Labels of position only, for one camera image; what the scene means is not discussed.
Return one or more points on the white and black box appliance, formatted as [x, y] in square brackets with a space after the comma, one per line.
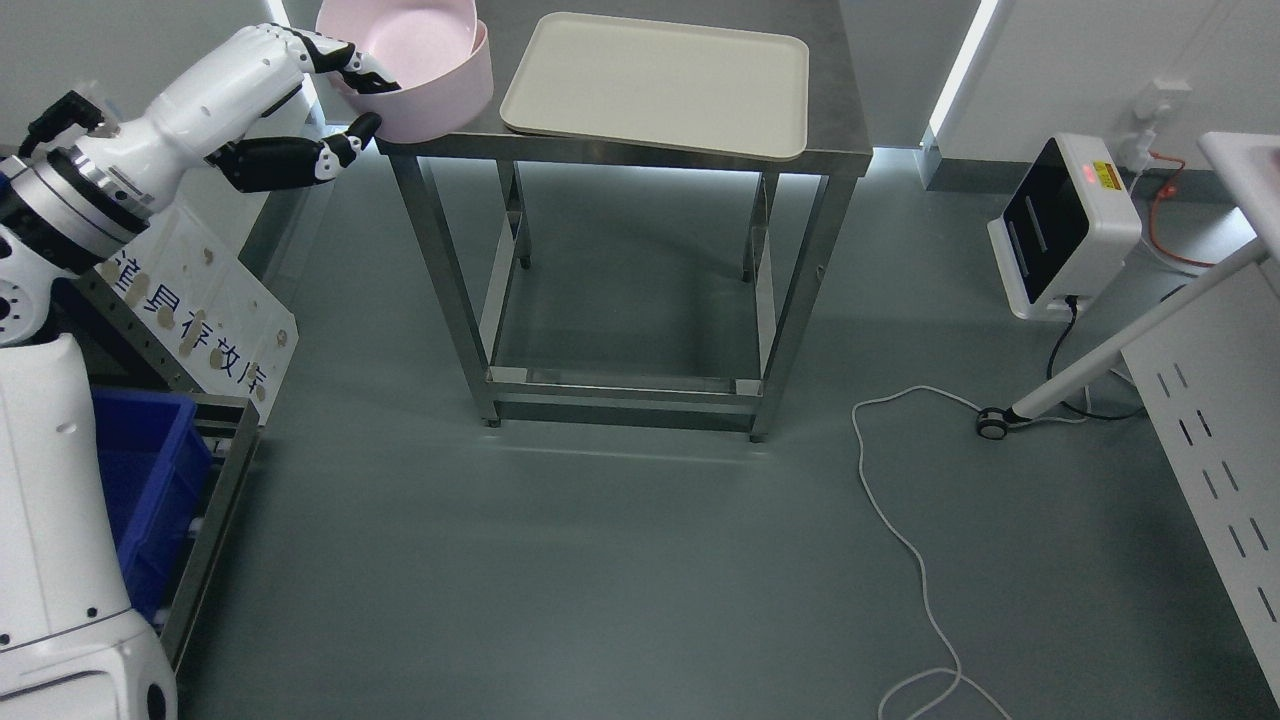
[1066, 231]

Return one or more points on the white sign with blue characters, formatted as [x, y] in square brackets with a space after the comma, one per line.
[224, 328]

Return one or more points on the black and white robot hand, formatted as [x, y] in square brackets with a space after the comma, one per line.
[203, 116]

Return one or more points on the stainless steel table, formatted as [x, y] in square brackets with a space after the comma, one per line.
[587, 280]

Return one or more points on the white wall socket plug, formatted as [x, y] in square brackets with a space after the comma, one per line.
[1160, 100]

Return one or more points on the blue storage bin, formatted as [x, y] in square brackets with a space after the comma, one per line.
[153, 467]

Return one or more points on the white cart leg with caster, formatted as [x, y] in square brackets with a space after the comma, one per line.
[996, 422]

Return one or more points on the pink bowl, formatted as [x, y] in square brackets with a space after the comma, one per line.
[438, 108]
[416, 41]

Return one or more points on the steel shelf rack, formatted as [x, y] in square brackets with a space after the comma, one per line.
[120, 353]

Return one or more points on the beige plastic tray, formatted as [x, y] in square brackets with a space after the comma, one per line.
[662, 84]

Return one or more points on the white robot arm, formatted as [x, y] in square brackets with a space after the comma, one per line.
[74, 647]

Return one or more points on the white perforated cabinet panel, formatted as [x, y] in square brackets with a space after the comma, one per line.
[1208, 378]

